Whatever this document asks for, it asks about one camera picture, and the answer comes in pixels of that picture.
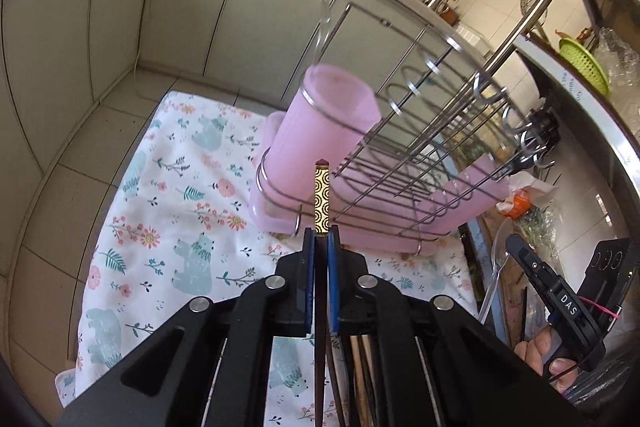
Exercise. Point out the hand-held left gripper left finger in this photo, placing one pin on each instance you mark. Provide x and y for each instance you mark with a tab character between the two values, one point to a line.
310	267

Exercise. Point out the green plastic basket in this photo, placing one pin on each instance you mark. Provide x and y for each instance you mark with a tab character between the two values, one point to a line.
585	64

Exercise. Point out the wooden chopstick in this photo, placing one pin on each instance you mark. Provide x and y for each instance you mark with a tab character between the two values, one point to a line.
359	382

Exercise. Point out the pink plastic utensil cup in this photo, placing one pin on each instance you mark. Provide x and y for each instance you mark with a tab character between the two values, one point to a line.
320	127

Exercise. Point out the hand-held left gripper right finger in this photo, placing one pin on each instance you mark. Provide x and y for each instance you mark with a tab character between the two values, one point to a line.
334	272

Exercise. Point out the black hanging utensil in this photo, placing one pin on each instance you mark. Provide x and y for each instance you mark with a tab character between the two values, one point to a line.
545	129

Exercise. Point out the clear crinkled plastic bag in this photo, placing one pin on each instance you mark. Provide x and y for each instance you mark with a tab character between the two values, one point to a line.
617	57

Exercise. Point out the pink plastic drip tray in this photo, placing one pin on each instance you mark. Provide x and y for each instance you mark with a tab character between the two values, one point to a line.
450	204

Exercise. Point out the gold patterned dark chopstick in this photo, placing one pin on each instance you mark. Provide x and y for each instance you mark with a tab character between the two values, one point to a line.
320	192

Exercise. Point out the floral bear print cloth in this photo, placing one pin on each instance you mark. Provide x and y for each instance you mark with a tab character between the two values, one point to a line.
165	207

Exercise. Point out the clear plastic spoon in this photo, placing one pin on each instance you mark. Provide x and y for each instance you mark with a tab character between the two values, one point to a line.
501	239

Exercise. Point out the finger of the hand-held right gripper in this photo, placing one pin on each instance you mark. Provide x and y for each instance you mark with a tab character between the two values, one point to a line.
525	257

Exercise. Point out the person's right hand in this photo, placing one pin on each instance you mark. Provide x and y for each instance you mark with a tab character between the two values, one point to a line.
537	352

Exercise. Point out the orange and white package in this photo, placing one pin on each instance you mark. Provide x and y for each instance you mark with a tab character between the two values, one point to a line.
520	203

